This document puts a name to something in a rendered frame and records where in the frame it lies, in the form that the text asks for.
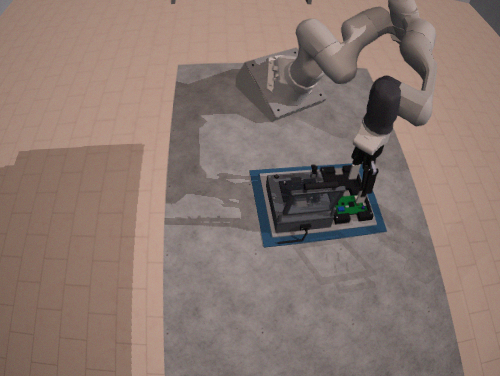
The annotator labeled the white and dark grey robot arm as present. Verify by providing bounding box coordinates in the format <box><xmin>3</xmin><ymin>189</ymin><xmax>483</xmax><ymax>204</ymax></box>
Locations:
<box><xmin>266</xmin><ymin>0</ymin><xmax>437</xmax><ymax>155</ymax></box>

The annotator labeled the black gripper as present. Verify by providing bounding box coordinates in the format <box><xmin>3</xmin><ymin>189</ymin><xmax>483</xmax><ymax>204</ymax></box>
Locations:
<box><xmin>348</xmin><ymin>145</ymin><xmax>384</xmax><ymax>203</ymax></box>

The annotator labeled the green circuit board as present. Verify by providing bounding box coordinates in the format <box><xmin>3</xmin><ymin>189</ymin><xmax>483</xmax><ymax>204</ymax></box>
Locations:
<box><xmin>336</xmin><ymin>195</ymin><xmax>368</xmax><ymax>214</ymax></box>

